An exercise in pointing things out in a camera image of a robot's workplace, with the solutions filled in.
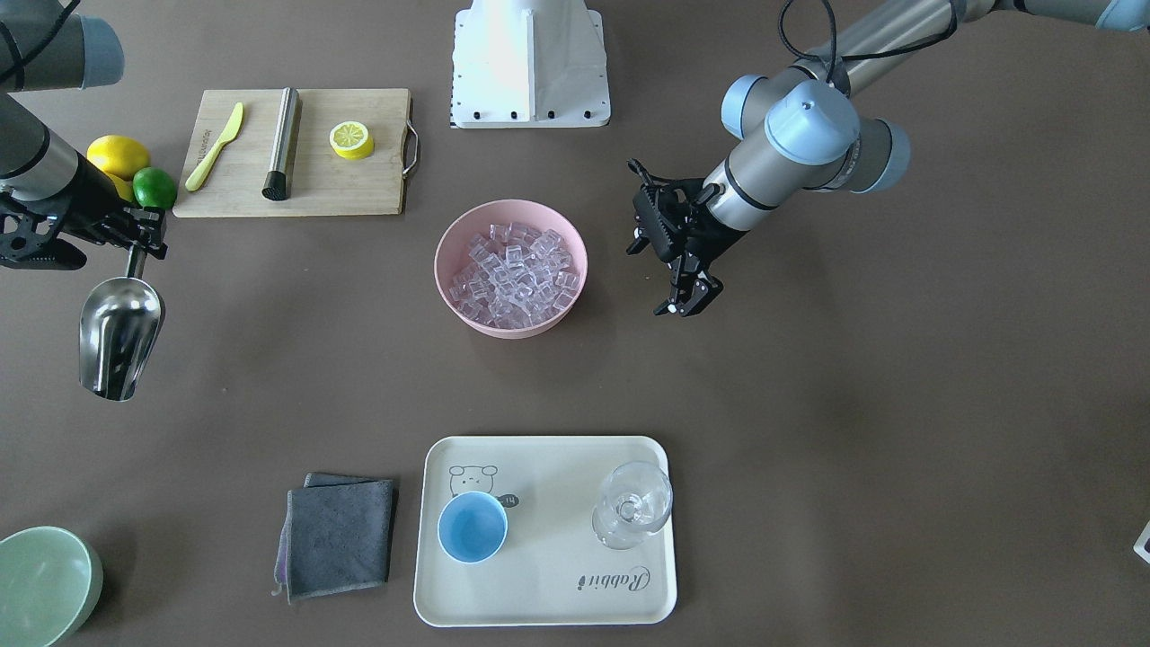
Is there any yellow lemon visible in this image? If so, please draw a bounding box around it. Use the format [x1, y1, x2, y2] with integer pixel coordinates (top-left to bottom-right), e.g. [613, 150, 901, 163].
[85, 134, 151, 182]
[104, 174, 136, 206]

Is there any green lime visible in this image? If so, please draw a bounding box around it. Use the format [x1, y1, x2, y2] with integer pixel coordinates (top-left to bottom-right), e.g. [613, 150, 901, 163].
[131, 165, 178, 210]

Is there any pink bowl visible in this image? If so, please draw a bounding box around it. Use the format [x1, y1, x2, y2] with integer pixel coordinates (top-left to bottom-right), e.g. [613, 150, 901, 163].
[434, 199, 588, 339]

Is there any steel ice scoop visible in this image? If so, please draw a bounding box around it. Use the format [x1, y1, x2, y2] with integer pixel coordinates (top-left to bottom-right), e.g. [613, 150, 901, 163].
[79, 245, 164, 402]

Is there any steel muddler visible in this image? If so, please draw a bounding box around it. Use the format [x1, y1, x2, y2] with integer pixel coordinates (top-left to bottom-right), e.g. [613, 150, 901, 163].
[261, 87, 300, 201]

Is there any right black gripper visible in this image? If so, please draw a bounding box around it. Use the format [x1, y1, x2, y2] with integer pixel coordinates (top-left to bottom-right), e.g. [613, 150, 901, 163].
[1, 190, 168, 270]

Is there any blue plastic cup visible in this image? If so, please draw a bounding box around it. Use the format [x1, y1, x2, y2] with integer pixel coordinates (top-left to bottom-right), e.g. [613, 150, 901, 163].
[436, 491, 509, 564]

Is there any grey folded cloth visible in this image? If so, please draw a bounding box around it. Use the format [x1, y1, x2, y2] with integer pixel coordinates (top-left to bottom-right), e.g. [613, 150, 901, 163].
[273, 472, 399, 604]

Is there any white pedestal column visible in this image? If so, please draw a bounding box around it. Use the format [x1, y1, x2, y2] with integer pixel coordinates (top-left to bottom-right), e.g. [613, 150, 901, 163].
[449, 1, 612, 129]

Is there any pile of clear ice cubes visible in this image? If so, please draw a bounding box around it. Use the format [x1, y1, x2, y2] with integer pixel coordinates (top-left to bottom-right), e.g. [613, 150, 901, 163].
[447, 222, 582, 329]

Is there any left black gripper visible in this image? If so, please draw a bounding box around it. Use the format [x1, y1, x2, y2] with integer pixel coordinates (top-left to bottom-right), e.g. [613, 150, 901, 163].
[627, 159, 745, 318]

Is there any half lemon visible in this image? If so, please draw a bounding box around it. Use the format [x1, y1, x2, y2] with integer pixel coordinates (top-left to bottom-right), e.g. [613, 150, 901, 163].
[328, 121, 375, 161]

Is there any yellow plastic knife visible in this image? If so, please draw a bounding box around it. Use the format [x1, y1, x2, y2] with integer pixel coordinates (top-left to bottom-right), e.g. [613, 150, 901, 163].
[184, 102, 245, 192]

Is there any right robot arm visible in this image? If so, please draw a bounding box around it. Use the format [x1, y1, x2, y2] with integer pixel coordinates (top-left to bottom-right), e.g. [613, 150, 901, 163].
[1, 1, 167, 278]

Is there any green bowl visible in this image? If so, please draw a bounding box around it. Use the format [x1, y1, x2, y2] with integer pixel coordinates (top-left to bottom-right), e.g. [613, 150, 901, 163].
[1, 526, 104, 646]

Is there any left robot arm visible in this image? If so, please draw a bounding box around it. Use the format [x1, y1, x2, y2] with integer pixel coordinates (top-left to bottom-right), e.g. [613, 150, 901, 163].
[628, 1, 1147, 318]

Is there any clear wine glass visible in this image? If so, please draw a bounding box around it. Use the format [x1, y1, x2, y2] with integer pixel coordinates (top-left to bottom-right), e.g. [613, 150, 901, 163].
[592, 460, 674, 550]

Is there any cream rabbit tray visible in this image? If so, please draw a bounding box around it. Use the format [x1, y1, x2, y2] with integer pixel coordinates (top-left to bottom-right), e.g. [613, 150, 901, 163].
[413, 436, 677, 627]

